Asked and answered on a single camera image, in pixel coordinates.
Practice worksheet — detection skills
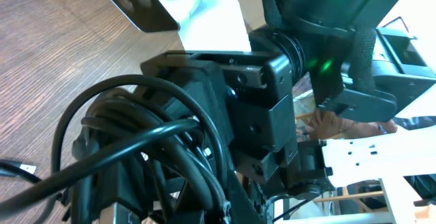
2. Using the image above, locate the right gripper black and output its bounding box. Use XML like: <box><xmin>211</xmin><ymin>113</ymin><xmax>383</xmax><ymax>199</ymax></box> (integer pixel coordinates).
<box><xmin>140</xmin><ymin>50</ymin><xmax>333</xmax><ymax>199</ymax></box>

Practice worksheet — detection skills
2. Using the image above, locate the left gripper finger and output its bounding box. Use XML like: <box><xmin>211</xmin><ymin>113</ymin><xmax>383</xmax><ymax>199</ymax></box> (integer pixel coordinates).
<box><xmin>176</xmin><ymin>169</ymin><xmax>270</xmax><ymax>224</ymax></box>

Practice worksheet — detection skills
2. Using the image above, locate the thick black USB cable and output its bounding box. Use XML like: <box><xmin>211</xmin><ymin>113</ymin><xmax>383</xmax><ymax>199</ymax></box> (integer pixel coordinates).
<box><xmin>0</xmin><ymin>74</ymin><xmax>232</xmax><ymax>224</ymax></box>

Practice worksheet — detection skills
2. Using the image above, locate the thin black USB cable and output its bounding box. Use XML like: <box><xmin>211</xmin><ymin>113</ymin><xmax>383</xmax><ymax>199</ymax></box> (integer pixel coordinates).
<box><xmin>0</xmin><ymin>159</ymin><xmax>38</xmax><ymax>186</ymax></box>

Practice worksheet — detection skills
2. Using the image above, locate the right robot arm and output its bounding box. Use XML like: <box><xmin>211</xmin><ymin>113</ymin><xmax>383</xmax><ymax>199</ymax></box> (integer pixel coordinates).
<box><xmin>141</xmin><ymin>0</ymin><xmax>435</xmax><ymax>197</ymax></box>

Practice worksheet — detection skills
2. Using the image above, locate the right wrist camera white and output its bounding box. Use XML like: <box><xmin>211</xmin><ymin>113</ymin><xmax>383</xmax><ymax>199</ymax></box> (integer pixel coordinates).
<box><xmin>111</xmin><ymin>0</ymin><xmax>179</xmax><ymax>33</ymax></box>

